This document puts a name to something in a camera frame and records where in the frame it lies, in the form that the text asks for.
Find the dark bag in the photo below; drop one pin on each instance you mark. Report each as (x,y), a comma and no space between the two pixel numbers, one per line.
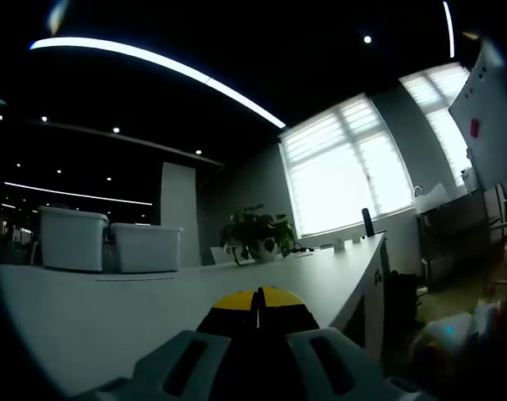
(403,296)

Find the grey sink cabinet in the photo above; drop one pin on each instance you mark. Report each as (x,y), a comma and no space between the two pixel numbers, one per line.
(449,234)

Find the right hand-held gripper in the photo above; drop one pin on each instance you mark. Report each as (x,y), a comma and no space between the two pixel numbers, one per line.
(457,328)

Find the whiteboard with red magnet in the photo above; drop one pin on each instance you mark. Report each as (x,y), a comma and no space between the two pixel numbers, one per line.
(491,125)

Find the white chair backrest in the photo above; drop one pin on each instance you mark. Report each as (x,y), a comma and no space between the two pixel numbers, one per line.
(221,255)

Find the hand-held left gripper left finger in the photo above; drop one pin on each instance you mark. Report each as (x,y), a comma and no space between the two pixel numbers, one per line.
(219,346)

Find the white storage bin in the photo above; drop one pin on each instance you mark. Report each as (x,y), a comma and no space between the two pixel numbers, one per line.
(71,238)
(146,250)

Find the white square pillar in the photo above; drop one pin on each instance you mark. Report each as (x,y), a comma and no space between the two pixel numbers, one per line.
(178,200)

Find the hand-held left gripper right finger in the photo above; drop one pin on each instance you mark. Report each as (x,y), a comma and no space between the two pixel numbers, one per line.
(286,346)

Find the black bottle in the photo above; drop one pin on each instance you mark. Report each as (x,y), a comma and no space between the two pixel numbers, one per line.
(368,223)

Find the green potted plant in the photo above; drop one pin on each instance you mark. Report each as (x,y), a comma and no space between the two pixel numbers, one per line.
(253,227)

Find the white window blind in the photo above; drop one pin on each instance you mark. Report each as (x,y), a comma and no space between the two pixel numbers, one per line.
(345,167)
(437,104)

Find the curved ceiling light strip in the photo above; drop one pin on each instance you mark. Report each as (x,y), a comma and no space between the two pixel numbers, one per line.
(153,56)

